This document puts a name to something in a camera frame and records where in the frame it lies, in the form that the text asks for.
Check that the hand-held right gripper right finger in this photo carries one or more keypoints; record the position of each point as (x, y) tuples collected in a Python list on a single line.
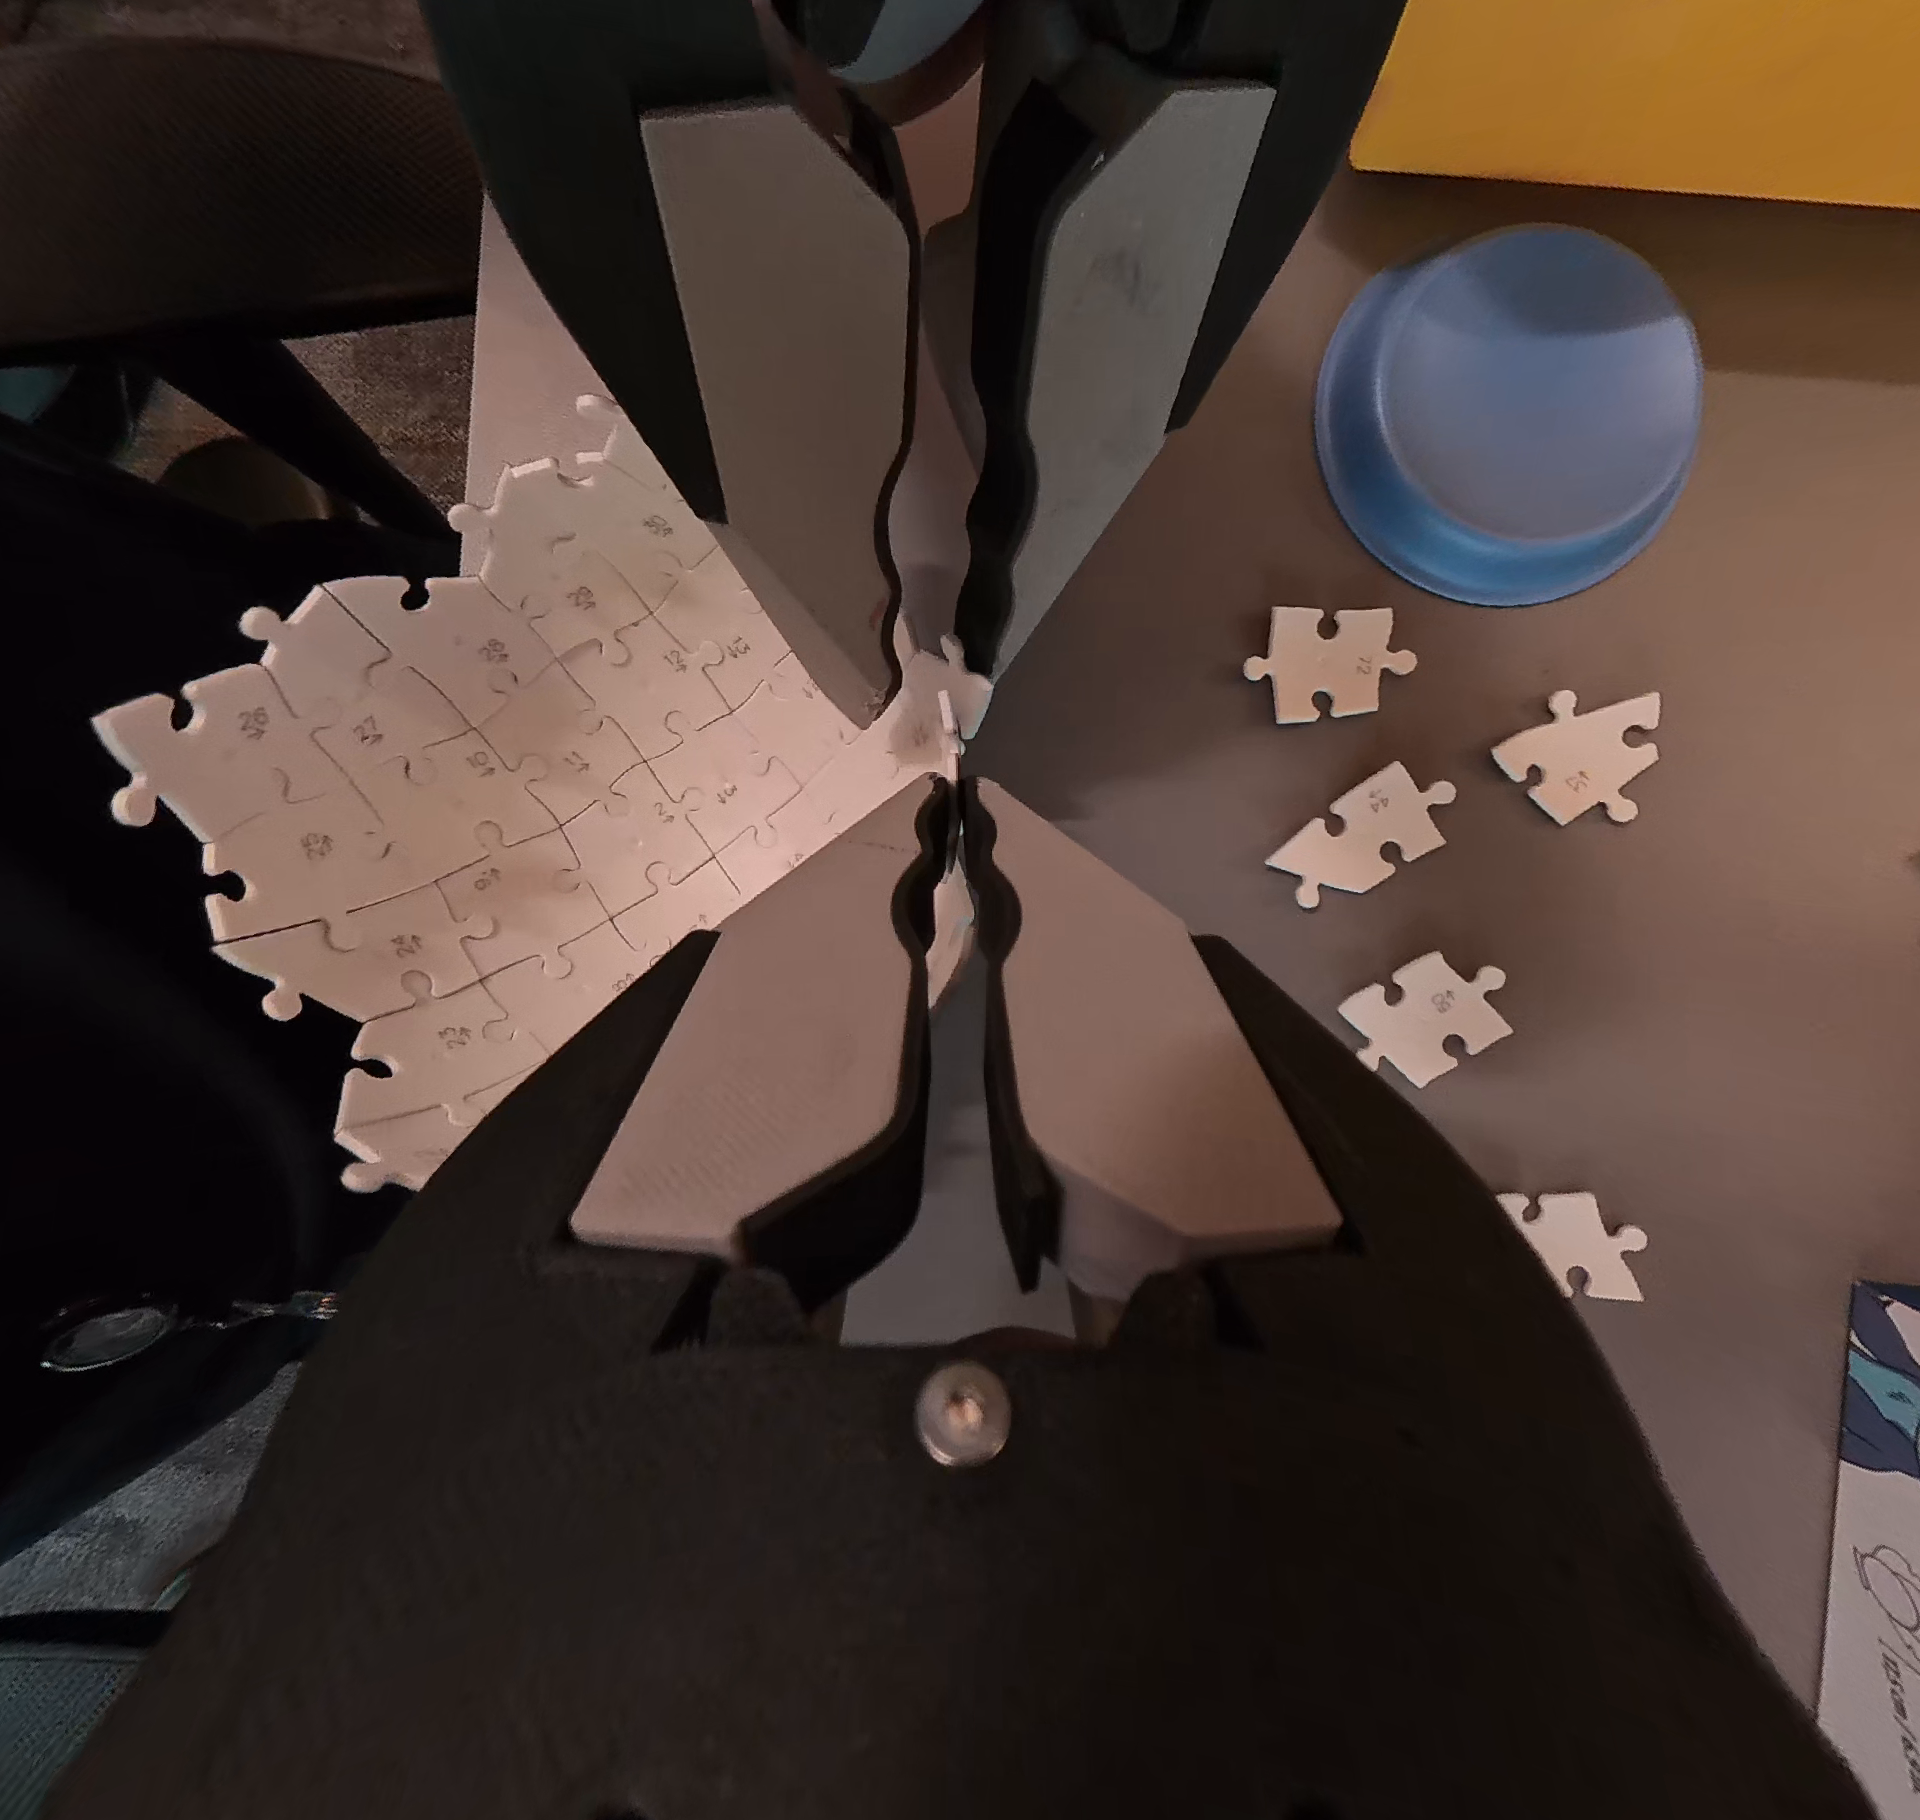
[(1141, 1085)]

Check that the single curved puzzle piece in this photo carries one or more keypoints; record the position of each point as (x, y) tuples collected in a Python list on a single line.
[(945, 695)]

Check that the grey office chair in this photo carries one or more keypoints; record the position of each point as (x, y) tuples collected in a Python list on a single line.
[(225, 185)]

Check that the cartoon print puzzle box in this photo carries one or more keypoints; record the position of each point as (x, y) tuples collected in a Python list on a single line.
[(1875, 1551)]

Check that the partly built puzzle ball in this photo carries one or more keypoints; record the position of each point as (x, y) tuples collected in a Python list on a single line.
[(494, 800)]

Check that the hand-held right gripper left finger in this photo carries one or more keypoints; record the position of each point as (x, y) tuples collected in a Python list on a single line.
[(750, 1085)]

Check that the person's dark clothed body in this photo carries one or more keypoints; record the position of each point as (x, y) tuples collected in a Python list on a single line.
[(150, 875)]

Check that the blue plastic ball stand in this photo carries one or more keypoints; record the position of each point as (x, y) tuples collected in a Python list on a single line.
[(1515, 424)]

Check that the white puzzle pieces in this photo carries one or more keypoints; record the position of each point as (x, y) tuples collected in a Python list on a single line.
[(1419, 1018)]

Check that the yellow plastic bin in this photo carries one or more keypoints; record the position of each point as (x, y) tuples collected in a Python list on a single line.
[(1651, 51)]

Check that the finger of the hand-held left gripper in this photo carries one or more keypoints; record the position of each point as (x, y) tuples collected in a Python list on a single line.
[(1125, 274), (780, 351)]

